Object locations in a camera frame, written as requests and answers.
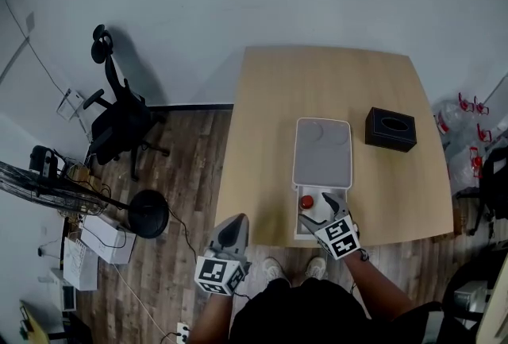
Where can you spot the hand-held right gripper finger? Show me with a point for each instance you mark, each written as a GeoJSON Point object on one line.
{"type": "Point", "coordinates": [313, 225]}
{"type": "Point", "coordinates": [341, 207]}

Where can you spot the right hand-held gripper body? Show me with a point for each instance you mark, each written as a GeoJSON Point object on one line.
{"type": "Point", "coordinates": [337, 237]}

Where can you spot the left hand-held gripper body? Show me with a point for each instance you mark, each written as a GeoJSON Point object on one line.
{"type": "Point", "coordinates": [216, 271]}

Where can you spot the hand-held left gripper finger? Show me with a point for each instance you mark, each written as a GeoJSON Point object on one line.
{"type": "Point", "coordinates": [216, 233]}
{"type": "Point", "coordinates": [245, 239]}

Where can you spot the small red-capped bottle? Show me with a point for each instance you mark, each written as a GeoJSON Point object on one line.
{"type": "Point", "coordinates": [306, 202]}

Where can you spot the white container with grey lid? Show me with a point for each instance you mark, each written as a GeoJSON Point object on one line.
{"type": "Point", "coordinates": [321, 159]}

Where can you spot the person's left forearm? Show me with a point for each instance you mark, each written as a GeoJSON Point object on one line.
{"type": "Point", "coordinates": [210, 318]}

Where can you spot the person's right forearm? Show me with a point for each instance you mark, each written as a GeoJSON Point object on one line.
{"type": "Point", "coordinates": [373, 287]}

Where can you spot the black tissue box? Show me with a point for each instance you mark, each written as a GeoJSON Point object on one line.
{"type": "Point", "coordinates": [391, 130]}

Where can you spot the grey metal box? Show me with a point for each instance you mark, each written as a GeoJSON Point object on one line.
{"type": "Point", "coordinates": [470, 296]}

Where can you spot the person's white right shoe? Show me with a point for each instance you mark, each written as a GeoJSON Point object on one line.
{"type": "Point", "coordinates": [316, 267]}

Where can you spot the person's white shoe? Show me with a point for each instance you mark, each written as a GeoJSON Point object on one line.
{"type": "Point", "coordinates": [274, 271]}
{"type": "Point", "coordinates": [316, 267]}

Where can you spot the person's white left shoe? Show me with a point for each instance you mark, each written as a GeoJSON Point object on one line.
{"type": "Point", "coordinates": [274, 271]}

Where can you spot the white power strip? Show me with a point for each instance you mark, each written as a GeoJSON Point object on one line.
{"type": "Point", "coordinates": [183, 329]}

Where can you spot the black standing fan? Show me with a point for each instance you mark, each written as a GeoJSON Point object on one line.
{"type": "Point", "coordinates": [148, 215]}

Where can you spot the person's black shorts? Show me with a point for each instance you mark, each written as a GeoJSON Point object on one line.
{"type": "Point", "coordinates": [301, 314]}

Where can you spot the clear plastic water jug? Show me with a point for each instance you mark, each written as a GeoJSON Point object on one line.
{"type": "Point", "coordinates": [462, 167]}
{"type": "Point", "coordinates": [456, 120]}

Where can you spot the black office chair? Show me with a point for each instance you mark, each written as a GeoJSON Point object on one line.
{"type": "Point", "coordinates": [119, 124]}

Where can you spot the white microwave oven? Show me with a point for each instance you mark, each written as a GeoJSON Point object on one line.
{"type": "Point", "coordinates": [63, 291]}

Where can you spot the black bag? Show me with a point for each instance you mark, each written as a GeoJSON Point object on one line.
{"type": "Point", "coordinates": [494, 183]}

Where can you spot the pale wooden board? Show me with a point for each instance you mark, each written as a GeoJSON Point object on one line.
{"type": "Point", "coordinates": [496, 306]}

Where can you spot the small wooden side table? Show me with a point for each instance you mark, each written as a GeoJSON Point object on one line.
{"type": "Point", "coordinates": [33, 326]}

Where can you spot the clear acrylic frame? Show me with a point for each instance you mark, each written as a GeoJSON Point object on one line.
{"type": "Point", "coordinates": [69, 104]}

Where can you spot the white wall plate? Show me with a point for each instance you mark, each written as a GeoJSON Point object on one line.
{"type": "Point", "coordinates": [30, 21]}

